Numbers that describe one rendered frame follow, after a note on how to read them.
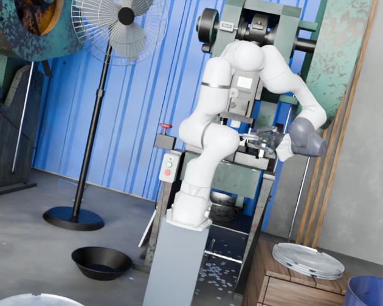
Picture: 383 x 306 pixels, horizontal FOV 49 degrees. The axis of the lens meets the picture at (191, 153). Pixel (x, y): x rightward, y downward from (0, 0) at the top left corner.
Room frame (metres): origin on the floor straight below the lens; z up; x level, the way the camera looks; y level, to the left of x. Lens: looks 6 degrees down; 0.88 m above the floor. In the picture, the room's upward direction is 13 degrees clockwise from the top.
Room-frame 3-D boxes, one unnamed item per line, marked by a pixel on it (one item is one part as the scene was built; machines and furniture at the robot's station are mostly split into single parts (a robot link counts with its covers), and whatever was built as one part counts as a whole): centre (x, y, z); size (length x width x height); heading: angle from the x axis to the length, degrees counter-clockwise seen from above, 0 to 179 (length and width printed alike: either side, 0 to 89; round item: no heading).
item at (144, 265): (2.52, 0.04, 0.45); 0.92 x 0.12 x 0.90; 171
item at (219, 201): (2.33, -0.20, 0.36); 0.34 x 0.34 x 0.10
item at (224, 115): (2.34, -0.20, 0.86); 0.20 x 0.16 x 0.05; 81
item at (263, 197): (2.43, -0.49, 0.45); 0.92 x 0.12 x 0.90; 171
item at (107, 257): (1.94, 0.30, 0.04); 0.30 x 0.30 x 0.07
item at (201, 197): (1.58, -0.05, 0.52); 0.22 x 0.19 x 0.14; 174
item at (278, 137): (1.85, -0.36, 0.82); 0.09 x 0.07 x 0.08; 42
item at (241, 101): (2.29, -0.20, 1.04); 0.17 x 0.15 x 0.30; 171
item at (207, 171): (1.60, -0.08, 0.71); 0.18 x 0.11 x 0.25; 60
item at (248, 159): (2.33, -0.20, 0.68); 0.45 x 0.30 x 0.06; 81
